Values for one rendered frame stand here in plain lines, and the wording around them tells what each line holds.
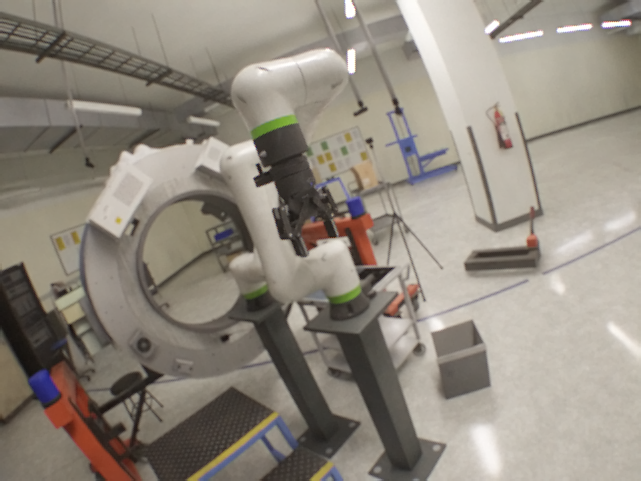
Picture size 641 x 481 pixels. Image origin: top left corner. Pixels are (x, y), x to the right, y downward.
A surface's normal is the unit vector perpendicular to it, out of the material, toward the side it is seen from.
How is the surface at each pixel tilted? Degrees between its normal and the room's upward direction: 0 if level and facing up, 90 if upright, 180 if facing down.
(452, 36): 90
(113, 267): 90
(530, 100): 90
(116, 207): 90
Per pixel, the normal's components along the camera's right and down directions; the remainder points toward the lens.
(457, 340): -0.14, 0.28
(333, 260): 0.29, 0.07
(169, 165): 0.66, -0.08
